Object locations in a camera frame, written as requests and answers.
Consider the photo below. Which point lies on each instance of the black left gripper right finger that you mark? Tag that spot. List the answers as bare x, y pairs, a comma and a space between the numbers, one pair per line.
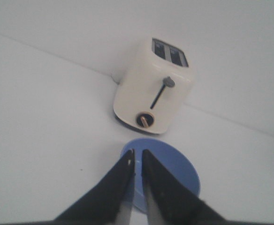
167, 200

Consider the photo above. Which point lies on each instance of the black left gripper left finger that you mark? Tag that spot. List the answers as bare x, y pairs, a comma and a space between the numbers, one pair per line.
110, 200

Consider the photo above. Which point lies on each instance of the blue bowl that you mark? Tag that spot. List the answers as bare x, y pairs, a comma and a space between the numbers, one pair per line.
174, 161

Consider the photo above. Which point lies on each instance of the white two-slot toaster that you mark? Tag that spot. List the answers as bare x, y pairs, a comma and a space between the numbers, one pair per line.
154, 87

